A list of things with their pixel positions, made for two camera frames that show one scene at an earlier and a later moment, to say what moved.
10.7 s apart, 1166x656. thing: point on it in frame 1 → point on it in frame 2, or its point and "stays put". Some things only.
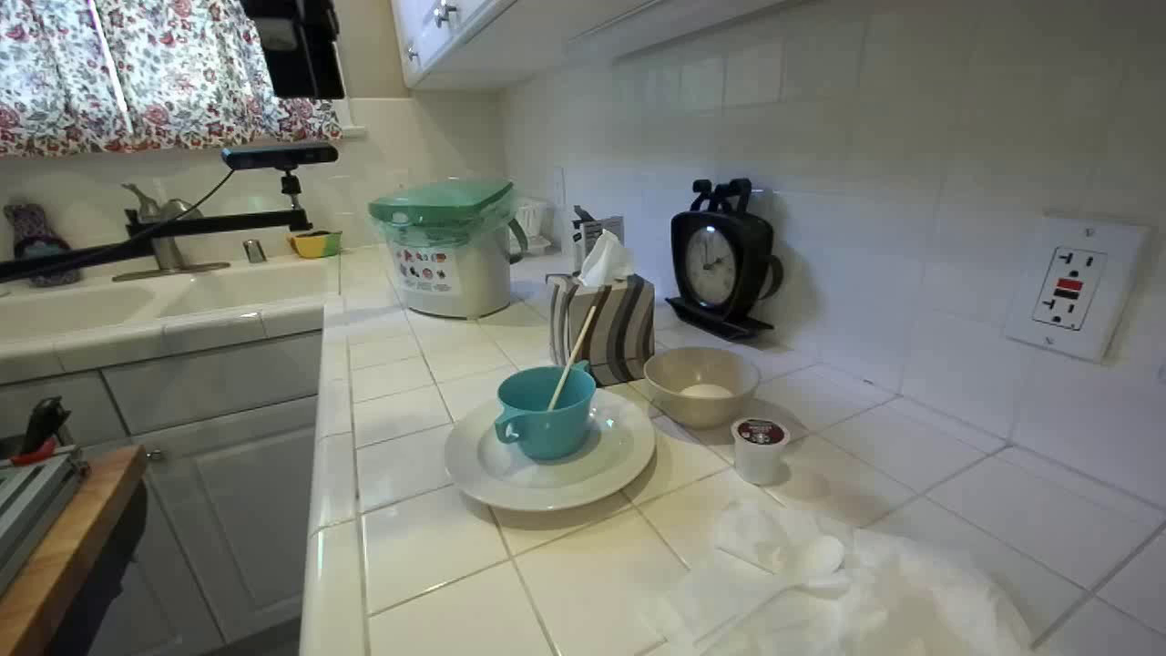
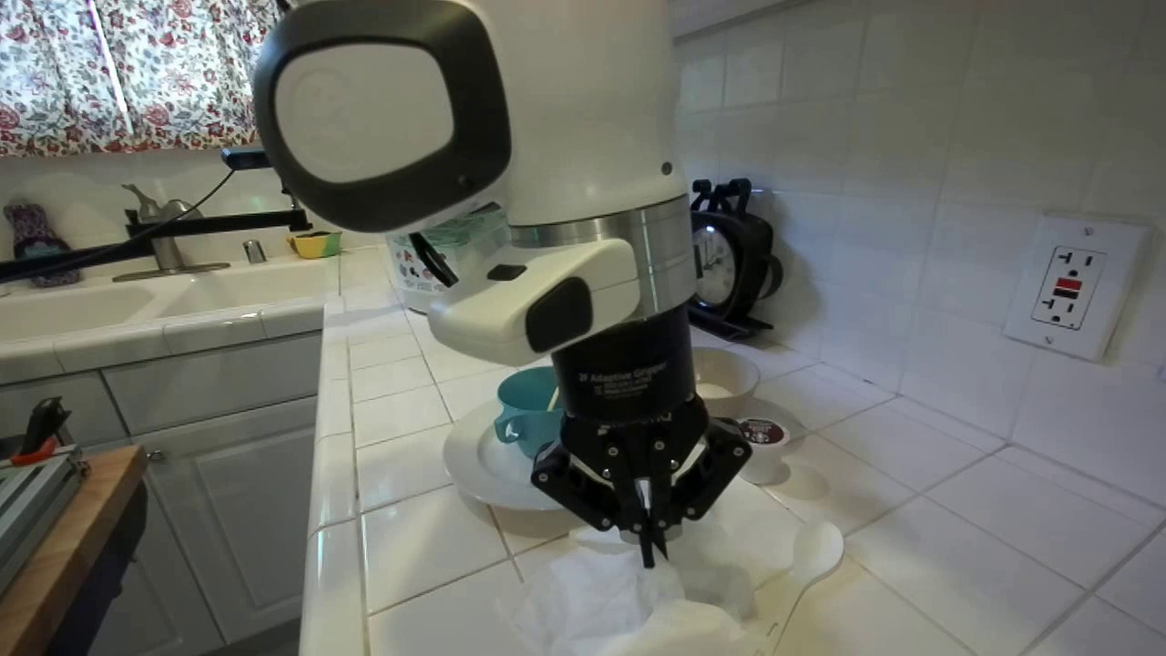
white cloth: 790,579 → 708,588
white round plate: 620,445 stays put
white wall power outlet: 1075,291 stays put
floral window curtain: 92,77 stays put
